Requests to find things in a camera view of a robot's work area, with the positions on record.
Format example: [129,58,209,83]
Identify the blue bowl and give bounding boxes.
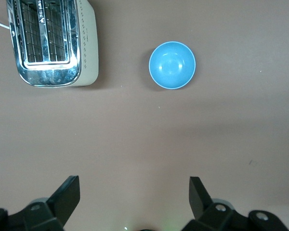
[148,41,197,90]

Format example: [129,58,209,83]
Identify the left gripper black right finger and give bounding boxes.
[182,176,289,231]

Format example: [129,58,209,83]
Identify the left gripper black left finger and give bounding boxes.
[0,175,81,231]

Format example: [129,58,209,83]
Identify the cream and chrome toaster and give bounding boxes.
[6,0,99,89]

